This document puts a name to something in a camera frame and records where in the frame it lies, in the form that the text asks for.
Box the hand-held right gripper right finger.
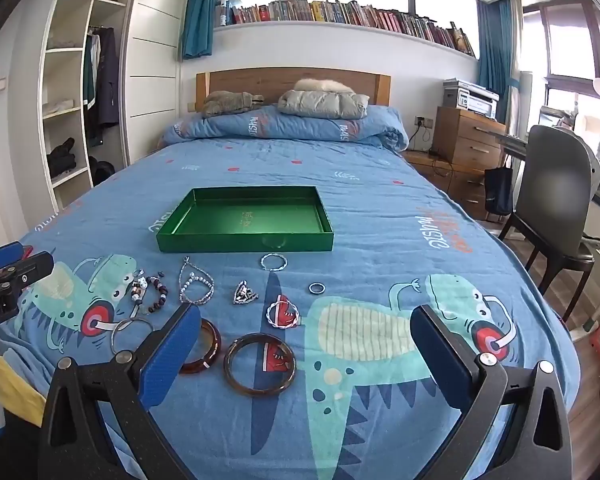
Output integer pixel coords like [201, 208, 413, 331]
[410, 304, 573, 480]

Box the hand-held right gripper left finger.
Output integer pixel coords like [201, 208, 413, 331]
[39, 302, 202, 480]

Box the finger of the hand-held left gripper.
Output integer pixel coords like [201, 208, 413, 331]
[0, 252, 55, 302]
[0, 242, 24, 277]

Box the amber bangle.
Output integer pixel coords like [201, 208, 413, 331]
[179, 317, 222, 375]
[223, 332, 297, 397]

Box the thin silver bangle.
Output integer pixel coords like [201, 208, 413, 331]
[110, 317, 155, 356]

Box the mixed bead bracelet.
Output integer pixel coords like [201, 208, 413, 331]
[130, 270, 170, 317]

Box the silver chain pendant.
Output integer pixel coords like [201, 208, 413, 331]
[231, 280, 261, 306]

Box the green metal tray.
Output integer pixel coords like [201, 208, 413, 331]
[156, 186, 335, 254]

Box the yellow printed cloth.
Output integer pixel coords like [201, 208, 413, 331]
[0, 355, 48, 431]

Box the black clothes pile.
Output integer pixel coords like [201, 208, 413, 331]
[49, 137, 77, 178]

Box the black bag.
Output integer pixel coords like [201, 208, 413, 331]
[90, 156, 115, 188]

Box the blue printed bedsheet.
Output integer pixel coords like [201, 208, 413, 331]
[2, 137, 581, 480]

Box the dark tote bag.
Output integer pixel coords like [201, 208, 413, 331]
[482, 167, 515, 221]

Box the green white hanging garment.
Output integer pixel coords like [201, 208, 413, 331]
[83, 35, 101, 148]

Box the grey chair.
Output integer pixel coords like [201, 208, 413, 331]
[497, 124, 600, 296]

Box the dark hanging jacket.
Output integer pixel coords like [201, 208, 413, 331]
[97, 27, 121, 128]

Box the wooden dresser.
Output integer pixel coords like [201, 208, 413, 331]
[432, 106, 508, 171]

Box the glass desk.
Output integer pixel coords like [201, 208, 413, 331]
[485, 122, 531, 161]

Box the white wardrobe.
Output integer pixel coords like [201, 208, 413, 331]
[40, 0, 191, 216]

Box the brown fleece jacket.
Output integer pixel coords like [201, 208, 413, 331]
[201, 90, 265, 118]

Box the white printer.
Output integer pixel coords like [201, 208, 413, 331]
[442, 78, 501, 120]

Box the folded blue printed duvet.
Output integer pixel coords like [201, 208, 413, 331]
[172, 105, 410, 151]

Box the grey puffer jacket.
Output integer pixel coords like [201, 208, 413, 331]
[278, 89, 370, 120]

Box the wooden headboard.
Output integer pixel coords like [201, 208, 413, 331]
[196, 67, 392, 111]

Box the white fur hood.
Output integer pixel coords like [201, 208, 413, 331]
[294, 78, 355, 95]

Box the teal curtain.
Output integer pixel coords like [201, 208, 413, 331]
[476, 0, 521, 111]
[181, 0, 223, 60]

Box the row of books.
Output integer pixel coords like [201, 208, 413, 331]
[215, 0, 476, 58]

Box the silver bead necklace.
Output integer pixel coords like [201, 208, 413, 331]
[178, 256, 216, 306]

